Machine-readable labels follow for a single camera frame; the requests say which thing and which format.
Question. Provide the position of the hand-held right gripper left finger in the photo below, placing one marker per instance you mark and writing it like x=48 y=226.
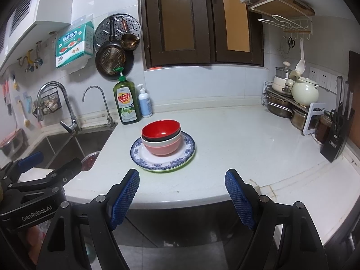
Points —
x=125 y=199

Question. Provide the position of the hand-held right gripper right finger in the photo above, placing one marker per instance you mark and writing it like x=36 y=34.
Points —
x=239 y=199

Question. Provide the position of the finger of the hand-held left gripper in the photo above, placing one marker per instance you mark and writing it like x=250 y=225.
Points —
x=31 y=160
x=67 y=168

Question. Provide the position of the pink bowl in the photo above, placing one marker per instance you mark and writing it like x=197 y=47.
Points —
x=161 y=149

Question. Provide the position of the white bowl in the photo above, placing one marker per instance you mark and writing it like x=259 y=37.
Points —
x=174 y=142

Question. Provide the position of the red and black bowl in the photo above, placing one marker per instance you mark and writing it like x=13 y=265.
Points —
x=160 y=130

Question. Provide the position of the steel sink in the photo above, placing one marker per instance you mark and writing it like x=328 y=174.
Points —
x=62 y=149

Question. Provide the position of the sink strainer with red scraps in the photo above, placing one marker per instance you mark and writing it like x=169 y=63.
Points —
x=90 y=161

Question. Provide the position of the dark container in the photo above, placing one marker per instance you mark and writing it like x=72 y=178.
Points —
x=14 y=143

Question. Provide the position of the dish brush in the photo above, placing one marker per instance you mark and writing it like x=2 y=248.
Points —
x=26 y=121

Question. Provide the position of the chrome kitchen faucet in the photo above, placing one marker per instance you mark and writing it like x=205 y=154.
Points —
x=71 y=123

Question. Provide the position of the slim chrome faucet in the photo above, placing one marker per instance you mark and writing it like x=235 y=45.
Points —
x=108 y=118

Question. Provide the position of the green dish soap bottle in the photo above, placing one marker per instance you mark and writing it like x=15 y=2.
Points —
x=126 y=109

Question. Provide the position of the white pump bottle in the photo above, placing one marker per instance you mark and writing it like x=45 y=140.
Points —
x=145 y=104

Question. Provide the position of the steel pot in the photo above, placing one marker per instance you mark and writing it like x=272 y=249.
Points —
x=298 y=119

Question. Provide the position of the white plastic stand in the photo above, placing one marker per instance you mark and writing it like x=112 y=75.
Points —
x=308 y=123

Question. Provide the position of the metal pot rack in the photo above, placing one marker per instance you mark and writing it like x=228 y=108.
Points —
x=265 y=95

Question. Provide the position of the black knife block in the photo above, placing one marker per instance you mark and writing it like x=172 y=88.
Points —
x=334 y=149

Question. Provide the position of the glass jar with brown sauce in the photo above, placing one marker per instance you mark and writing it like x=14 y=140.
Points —
x=323 y=129

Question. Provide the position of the black frying pan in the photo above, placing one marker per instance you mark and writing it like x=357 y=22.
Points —
x=109 y=60

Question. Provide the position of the paper towel pack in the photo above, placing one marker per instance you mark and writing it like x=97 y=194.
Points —
x=73 y=47

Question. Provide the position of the white pot with glass lid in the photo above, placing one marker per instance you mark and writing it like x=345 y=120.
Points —
x=278 y=85

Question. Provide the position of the black kitchen scissors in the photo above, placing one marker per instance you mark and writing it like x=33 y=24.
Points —
x=337 y=121

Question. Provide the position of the cream ceramic pot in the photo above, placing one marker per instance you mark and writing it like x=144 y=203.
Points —
x=305 y=91

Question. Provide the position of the perforated steel steamer tray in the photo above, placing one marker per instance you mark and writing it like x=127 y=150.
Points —
x=102 y=33

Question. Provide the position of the copper saucepan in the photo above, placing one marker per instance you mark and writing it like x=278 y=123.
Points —
x=130 y=42

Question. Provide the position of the white ladle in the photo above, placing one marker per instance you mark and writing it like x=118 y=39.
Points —
x=300 y=64

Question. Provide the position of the hanging glass pot lid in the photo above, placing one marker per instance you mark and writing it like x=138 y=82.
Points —
x=282 y=51

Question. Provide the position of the white range hood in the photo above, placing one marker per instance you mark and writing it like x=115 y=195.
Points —
x=42 y=5

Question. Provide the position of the brown wooden window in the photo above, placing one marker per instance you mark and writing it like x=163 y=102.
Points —
x=152 y=33

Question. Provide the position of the dark wooden cutting board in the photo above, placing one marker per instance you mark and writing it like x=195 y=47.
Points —
x=355 y=90

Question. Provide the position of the hanging black scissors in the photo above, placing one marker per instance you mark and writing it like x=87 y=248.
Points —
x=291 y=43

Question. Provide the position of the light wooden cutting board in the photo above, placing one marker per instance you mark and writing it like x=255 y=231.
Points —
x=281 y=4

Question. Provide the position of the white wall outlet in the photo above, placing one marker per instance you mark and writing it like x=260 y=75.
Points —
x=313 y=73
x=324 y=79
x=333 y=83

